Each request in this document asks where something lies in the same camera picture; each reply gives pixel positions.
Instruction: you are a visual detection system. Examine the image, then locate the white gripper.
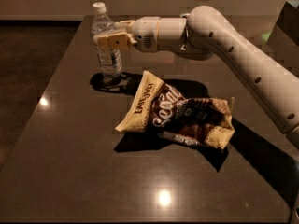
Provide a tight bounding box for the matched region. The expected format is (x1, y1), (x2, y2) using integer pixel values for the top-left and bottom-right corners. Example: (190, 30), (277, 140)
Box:
(93, 17), (187, 52)

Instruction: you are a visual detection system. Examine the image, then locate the clear plastic water bottle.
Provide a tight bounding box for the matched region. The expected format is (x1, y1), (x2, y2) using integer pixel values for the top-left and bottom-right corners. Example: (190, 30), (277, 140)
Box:
(91, 2), (122, 77)

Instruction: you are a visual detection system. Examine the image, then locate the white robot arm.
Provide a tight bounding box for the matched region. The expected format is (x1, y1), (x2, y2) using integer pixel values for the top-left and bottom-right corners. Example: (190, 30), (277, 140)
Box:
(93, 6), (299, 147)

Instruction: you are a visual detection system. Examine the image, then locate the crumpled chip bag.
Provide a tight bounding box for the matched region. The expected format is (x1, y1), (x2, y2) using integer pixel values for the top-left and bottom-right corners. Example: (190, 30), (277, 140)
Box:
(116, 71), (235, 149)

